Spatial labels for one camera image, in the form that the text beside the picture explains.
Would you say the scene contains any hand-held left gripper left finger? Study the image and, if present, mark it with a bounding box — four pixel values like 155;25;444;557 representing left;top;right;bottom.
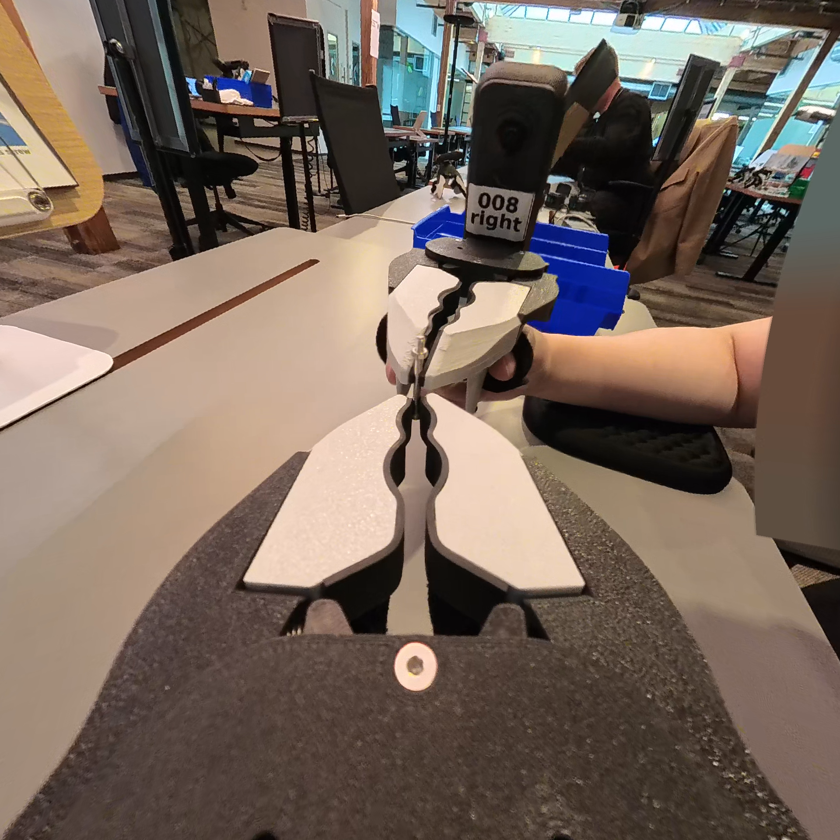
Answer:
243;394;406;597

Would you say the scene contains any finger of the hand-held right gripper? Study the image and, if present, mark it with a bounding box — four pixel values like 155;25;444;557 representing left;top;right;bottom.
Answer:
423;283;531;389
386;269;463;398

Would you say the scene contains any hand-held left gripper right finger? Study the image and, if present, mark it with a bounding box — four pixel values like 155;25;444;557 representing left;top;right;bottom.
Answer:
423;392;586;598

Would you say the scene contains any thin metal screw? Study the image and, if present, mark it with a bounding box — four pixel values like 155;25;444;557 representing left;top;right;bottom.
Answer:
408;336;429;421

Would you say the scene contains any blue plastic bin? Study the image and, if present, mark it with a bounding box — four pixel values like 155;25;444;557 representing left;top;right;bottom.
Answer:
412;205;631;336

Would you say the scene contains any person's right forearm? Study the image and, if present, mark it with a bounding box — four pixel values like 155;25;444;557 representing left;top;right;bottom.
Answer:
545;317;774;429

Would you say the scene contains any grey desk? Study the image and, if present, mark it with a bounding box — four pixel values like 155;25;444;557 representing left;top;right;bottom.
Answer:
0;187;840;821

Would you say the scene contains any person's right hand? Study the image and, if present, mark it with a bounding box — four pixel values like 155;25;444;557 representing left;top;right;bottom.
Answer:
430;328;560;404

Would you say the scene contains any idle gripper device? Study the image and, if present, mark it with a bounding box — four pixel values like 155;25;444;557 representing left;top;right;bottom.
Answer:
432;151;468;198

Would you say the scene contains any black armrest pad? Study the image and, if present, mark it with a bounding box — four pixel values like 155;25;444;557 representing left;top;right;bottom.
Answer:
523;394;732;495

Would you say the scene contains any black mesh chair back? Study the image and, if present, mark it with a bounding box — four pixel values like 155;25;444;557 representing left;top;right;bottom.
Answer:
310;71;401;214

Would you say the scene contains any dark computer monitor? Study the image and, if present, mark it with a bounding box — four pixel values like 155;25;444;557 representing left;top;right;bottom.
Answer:
653;54;721;161

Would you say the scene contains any brown jacket on chair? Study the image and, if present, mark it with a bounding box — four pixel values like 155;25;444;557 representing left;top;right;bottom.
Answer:
626;117;739;283

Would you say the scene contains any black monitor on stand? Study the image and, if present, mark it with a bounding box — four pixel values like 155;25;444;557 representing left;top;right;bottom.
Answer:
268;13;327;122

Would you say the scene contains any black office chair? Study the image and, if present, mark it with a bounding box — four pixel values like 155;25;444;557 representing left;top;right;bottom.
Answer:
177;147;260;237

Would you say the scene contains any blue bin on wooden table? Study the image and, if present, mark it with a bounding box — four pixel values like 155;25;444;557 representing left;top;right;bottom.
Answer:
203;75;273;109

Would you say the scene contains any white document stand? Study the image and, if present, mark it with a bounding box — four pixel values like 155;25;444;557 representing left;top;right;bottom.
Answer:
0;325;114;431

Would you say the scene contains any wooden board with instruction sheet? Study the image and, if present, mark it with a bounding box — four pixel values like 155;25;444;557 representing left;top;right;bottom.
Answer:
0;0;106;240

